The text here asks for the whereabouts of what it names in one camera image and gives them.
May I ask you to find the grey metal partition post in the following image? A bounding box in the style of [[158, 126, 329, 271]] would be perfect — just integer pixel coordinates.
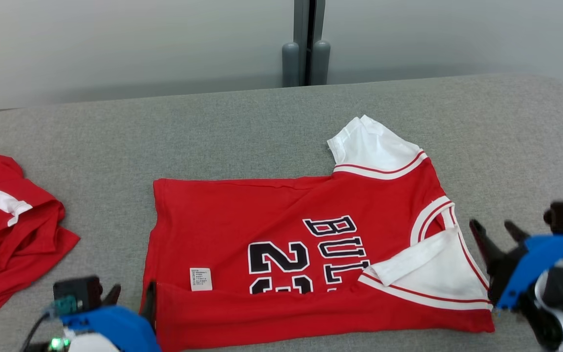
[[311, 0, 332, 87], [281, 0, 311, 88]]

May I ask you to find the white partition panel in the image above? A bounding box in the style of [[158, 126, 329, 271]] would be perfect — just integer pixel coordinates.
[[0, 0, 296, 112], [325, 0, 563, 91]]

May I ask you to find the teal left camera connector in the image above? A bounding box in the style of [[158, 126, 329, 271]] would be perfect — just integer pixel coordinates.
[[42, 295, 79, 318]]

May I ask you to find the black left camera cable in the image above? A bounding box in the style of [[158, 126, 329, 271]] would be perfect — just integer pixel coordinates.
[[18, 310, 52, 352]]

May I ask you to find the blue camera bracket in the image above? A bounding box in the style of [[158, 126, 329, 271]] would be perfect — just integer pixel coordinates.
[[61, 306, 161, 352], [497, 235, 563, 311]]

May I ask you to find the red white basketball jersey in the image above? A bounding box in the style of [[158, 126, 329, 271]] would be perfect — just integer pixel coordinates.
[[140, 115, 496, 352], [0, 154, 81, 326]]

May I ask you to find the blue right camera bracket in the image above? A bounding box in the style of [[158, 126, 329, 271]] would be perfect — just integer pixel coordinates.
[[497, 235, 563, 311]]

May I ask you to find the blue left camera bracket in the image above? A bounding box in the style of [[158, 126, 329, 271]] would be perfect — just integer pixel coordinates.
[[61, 306, 161, 352]]

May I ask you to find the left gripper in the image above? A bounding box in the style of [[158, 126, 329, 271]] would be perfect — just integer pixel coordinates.
[[27, 281, 157, 352]]

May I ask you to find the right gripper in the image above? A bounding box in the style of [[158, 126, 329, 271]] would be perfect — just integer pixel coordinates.
[[470, 219, 563, 352]]

